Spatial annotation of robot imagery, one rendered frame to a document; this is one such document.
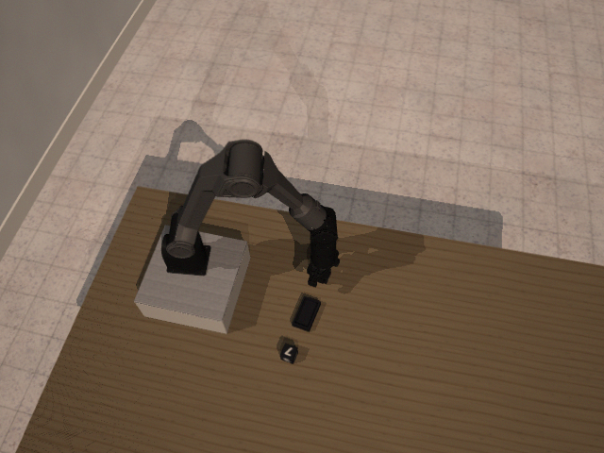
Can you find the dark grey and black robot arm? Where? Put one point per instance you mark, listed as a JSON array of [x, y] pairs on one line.
[[244, 180]]

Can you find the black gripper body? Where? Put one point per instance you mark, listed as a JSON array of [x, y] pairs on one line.
[[319, 266]]

